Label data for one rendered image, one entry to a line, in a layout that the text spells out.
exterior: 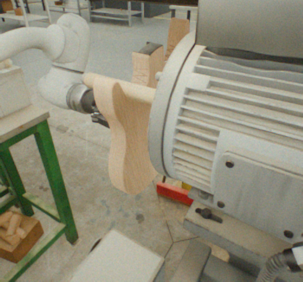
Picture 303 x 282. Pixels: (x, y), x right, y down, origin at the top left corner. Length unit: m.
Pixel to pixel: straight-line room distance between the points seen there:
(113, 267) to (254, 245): 0.20
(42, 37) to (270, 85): 0.63
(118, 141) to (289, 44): 0.39
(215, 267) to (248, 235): 0.09
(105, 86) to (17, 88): 0.78
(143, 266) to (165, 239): 1.36
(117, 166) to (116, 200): 1.36
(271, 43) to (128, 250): 0.32
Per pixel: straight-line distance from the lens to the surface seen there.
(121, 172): 0.59
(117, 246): 0.40
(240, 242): 0.42
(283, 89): 0.32
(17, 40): 0.77
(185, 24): 0.67
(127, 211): 1.87
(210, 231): 0.42
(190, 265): 0.48
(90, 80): 0.55
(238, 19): 0.30
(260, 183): 0.30
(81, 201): 2.00
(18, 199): 1.88
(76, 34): 0.83
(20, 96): 1.22
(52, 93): 0.85
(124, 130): 0.53
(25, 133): 1.15
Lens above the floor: 1.46
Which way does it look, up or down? 33 degrees down
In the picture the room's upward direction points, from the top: straight up
